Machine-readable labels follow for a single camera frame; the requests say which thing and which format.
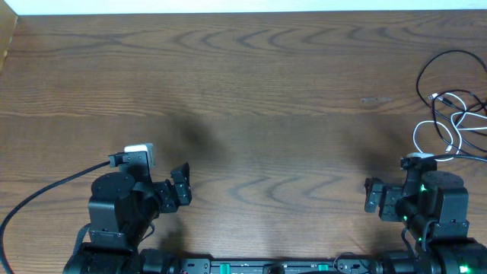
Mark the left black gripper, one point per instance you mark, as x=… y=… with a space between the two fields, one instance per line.
x=171 y=199

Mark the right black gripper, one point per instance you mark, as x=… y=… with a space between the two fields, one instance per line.
x=391 y=195

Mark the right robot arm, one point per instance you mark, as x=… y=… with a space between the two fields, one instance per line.
x=432 y=205

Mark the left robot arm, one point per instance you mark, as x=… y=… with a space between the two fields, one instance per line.
x=122 y=208

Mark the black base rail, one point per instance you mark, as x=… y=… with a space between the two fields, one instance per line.
x=347 y=264

